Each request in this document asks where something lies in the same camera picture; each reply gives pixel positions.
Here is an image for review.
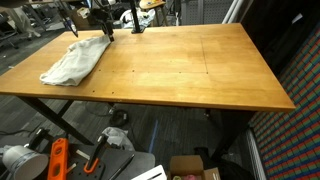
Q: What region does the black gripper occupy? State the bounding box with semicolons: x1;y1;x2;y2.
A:
69;8;115;42

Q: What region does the white cloth towel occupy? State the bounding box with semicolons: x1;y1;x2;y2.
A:
40;35;111;86

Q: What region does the crumpled white cloth on chair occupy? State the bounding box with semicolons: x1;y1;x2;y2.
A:
120;9;155;29

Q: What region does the round wooden stool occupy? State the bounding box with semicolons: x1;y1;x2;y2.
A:
139;0;168;26

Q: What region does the black office chair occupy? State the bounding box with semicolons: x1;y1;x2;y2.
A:
1;7;40;39

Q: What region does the crumpled grey bag on floor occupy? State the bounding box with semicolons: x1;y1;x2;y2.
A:
102;127;135;151

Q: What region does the orange black clamp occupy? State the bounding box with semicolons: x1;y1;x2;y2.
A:
83;135;107;174

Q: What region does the black pegboard plate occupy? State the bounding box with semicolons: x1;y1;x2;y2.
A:
67;144;155;180

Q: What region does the black pen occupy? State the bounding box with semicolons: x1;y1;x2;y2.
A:
108;154;135;180

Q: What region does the orange spirit level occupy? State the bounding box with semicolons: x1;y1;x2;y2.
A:
47;138;68;180

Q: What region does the white paper cup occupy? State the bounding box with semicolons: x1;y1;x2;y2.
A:
2;145;49;180

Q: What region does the cardboard box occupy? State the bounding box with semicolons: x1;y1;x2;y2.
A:
167;155;222;180

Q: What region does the black camera stand pole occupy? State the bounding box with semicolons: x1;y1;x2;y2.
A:
129;0;145;34

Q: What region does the black table leg frame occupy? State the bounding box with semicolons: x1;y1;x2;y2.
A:
19;96;92;145

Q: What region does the black cable coil on floor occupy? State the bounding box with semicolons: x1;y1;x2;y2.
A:
109;108;130;128

